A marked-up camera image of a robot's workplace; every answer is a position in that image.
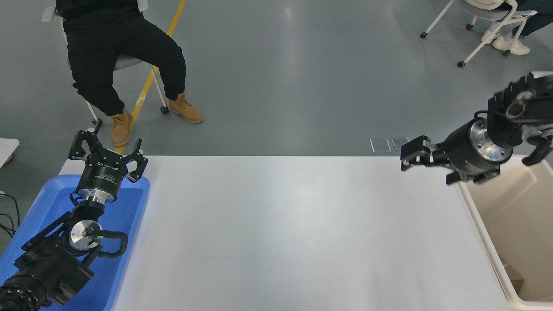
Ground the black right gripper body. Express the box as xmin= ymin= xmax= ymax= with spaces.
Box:
xmin=435 ymin=120 xmax=502 ymax=177

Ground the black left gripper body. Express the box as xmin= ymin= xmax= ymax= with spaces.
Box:
xmin=76 ymin=149 xmax=130 ymax=199

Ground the blue plastic tray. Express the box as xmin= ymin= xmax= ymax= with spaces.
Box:
xmin=0 ymin=173 xmax=151 ymax=311

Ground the large pale plastic bin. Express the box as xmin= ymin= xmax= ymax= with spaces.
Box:
xmin=457 ymin=155 xmax=553 ymax=311

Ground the white table corner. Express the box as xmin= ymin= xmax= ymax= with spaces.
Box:
xmin=0 ymin=137 xmax=20 ymax=167

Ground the white chair with grey seat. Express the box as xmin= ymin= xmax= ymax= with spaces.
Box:
xmin=42 ymin=0 xmax=170 ymax=129

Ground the seated person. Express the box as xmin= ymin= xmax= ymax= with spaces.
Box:
xmin=55 ymin=0 xmax=204 ymax=146

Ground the brown cardboard piece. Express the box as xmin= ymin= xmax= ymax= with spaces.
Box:
xmin=499 ymin=258 xmax=524 ymax=291

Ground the white wheeled chair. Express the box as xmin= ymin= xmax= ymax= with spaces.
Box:
xmin=420 ymin=0 xmax=538 ymax=67

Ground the thin black cable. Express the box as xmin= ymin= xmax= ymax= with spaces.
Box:
xmin=0 ymin=213 xmax=16 ymax=237
xmin=0 ymin=191 xmax=21 ymax=234

